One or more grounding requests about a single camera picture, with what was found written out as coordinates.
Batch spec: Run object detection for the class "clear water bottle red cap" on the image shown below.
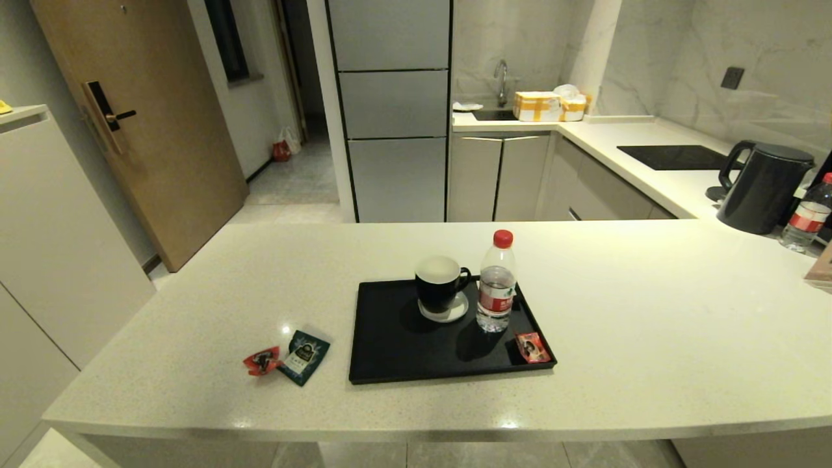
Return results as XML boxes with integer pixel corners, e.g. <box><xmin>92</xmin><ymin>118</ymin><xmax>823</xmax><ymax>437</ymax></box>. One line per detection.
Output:
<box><xmin>779</xmin><ymin>172</ymin><xmax>832</xmax><ymax>254</ymax></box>
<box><xmin>476</xmin><ymin>229</ymin><xmax>518</xmax><ymax>333</ymax></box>

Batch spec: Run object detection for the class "black rectangular serving tray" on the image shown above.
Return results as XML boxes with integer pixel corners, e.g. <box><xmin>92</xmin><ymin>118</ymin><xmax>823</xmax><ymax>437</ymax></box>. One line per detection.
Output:
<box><xmin>348</xmin><ymin>276</ymin><xmax>558</xmax><ymax>385</ymax></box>

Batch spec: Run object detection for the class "red coffee sachet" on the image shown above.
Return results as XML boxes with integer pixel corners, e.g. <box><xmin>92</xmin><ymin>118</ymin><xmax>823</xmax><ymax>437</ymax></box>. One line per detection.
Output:
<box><xmin>243</xmin><ymin>346</ymin><xmax>283</xmax><ymax>377</ymax></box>
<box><xmin>515</xmin><ymin>331</ymin><xmax>552</xmax><ymax>364</ymax></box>

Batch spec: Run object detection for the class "teal tea sachet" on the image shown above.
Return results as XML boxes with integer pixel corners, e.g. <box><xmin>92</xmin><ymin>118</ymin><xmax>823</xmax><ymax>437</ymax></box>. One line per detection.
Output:
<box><xmin>278</xmin><ymin>330</ymin><xmax>331</xmax><ymax>387</ymax></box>

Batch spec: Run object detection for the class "black electric kettle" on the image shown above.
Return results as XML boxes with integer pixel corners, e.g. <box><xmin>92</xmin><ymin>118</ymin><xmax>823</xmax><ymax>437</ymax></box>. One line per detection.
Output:
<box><xmin>717</xmin><ymin>140</ymin><xmax>815</xmax><ymax>235</ymax></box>

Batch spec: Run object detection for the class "black mug white inside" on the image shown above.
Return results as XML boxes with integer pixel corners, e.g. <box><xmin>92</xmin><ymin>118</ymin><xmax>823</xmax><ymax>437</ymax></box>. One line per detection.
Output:
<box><xmin>415</xmin><ymin>255</ymin><xmax>473</xmax><ymax>314</ymax></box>

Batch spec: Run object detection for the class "grey cabinet door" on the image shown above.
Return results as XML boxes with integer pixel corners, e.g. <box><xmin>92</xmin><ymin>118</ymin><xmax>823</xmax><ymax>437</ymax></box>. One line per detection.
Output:
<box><xmin>495</xmin><ymin>135</ymin><xmax>551</xmax><ymax>222</ymax></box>
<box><xmin>448</xmin><ymin>135</ymin><xmax>502</xmax><ymax>222</ymax></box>

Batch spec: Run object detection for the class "white round saucer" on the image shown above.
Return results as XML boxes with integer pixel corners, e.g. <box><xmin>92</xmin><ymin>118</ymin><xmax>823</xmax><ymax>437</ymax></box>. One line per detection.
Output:
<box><xmin>418</xmin><ymin>292</ymin><xmax>469</xmax><ymax>323</ymax></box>

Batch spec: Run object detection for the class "grey tall refrigerator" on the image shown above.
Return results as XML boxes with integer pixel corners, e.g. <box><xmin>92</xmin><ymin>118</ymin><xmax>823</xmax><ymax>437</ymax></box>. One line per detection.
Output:
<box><xmin>325</xmin><ymin>0</ymin><xmax>454</xmax><ymax>224</ymax></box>

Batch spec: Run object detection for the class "large yellow white box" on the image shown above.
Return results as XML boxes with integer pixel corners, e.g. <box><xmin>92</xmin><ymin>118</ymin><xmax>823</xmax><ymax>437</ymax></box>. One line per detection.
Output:
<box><xmin>513</xmin><ymin>91</ymin><xmax>562</xmax><ymax>123</ymax></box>

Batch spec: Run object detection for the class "grey drawer cabinet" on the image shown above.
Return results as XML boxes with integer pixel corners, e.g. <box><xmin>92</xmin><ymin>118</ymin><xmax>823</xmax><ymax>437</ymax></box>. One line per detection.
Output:
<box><xmin>539</xmin><ymin>136</ymin><xmax>677</xmax><ymax>222</ymax></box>

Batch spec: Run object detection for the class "small yellow white box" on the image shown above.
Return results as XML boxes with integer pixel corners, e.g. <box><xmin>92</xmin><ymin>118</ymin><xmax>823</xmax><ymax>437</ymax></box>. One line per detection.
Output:
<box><xmin>559</xmin><ymin>95</ymin><xmax>589</xmax><ymax>122</ymax></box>

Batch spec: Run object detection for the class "black induction cooktop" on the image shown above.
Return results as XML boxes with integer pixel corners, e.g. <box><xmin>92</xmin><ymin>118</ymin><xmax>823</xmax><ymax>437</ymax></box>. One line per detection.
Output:
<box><xmin>616</xmin><ymin>144</ymin><xmax>745</xmax><ymax>172</ymax></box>

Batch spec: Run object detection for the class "dark narrow window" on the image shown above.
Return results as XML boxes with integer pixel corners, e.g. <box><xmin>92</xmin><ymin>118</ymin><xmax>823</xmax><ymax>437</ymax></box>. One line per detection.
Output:
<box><xmin>205</xmin><ymin>0</ymin><xmax>250</xmax><ymax>83</ymax></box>

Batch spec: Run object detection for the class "brown wooden door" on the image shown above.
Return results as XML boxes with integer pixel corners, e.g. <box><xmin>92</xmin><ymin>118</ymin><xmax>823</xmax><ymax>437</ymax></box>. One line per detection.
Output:
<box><xmin>29</xmin><ymin>0</ymin><xmax>250</xmax><ymax>273</ymax></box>

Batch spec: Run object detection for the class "white tall cabinet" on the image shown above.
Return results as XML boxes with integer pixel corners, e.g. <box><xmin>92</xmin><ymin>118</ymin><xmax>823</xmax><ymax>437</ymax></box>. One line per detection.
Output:
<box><xmin>0</xmin><ymin>105</ymin><xmax>157</xmax><ymax>449</ymax></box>

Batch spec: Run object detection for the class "black door lock handle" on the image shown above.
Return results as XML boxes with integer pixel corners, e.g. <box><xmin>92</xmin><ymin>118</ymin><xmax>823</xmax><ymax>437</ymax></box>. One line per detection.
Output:
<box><xmin>81</xmin><ymin>81</ymin><xmax>137</xmax><ymax>155</ymax></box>

